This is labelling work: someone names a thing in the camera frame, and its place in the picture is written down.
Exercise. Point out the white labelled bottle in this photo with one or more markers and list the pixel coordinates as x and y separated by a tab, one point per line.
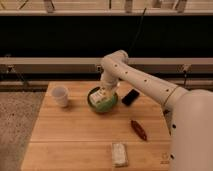
100	96

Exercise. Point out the black rectangular device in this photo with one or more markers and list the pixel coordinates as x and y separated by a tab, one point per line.
130	97

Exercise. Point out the dark red oblong object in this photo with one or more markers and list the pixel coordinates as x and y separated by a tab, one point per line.
138	130

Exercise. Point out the green ceramic bowl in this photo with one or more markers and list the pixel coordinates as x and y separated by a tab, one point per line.
105	106

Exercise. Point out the white plastic cup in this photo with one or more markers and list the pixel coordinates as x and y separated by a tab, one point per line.
60	95

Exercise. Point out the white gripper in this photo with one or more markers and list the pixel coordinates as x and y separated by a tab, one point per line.
109	85

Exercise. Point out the grey metal rail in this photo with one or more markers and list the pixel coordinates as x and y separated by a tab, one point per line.
30	65

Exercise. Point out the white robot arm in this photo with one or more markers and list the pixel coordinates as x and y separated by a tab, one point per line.
191	147

